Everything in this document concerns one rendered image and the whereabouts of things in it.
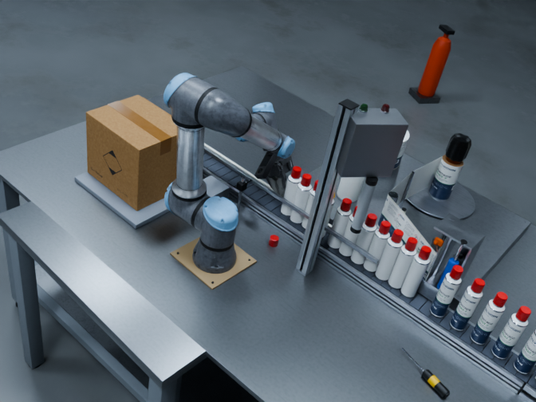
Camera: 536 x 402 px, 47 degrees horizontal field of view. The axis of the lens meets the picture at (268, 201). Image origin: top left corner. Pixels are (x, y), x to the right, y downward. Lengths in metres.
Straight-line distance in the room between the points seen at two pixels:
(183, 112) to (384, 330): 0.95
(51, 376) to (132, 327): 0.99
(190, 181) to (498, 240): 1.25
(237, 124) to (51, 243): 0.80
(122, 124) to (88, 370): 1.15
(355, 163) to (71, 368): 1.63
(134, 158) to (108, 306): 0.52
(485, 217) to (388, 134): 0.95
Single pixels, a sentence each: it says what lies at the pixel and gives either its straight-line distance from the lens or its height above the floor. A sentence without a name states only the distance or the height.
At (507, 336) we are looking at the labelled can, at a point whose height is 0.98.
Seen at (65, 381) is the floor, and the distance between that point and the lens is 2.84.
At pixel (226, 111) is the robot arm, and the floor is 1.45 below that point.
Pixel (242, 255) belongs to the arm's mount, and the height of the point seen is 0.84.
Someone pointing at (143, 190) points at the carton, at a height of 0.94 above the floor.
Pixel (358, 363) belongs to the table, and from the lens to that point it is 1.96.
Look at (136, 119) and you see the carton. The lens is 2.29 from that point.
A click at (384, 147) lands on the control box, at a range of 1.84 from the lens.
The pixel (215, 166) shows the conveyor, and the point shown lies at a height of 0.88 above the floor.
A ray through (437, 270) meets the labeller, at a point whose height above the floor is 0.97.
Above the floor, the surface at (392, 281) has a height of 0.91.
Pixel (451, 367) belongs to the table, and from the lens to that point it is 2.07.
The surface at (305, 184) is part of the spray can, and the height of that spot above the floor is 1.06.
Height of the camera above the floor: 2.31
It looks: 37 degrees down
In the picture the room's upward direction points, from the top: 11 degrees clockwise
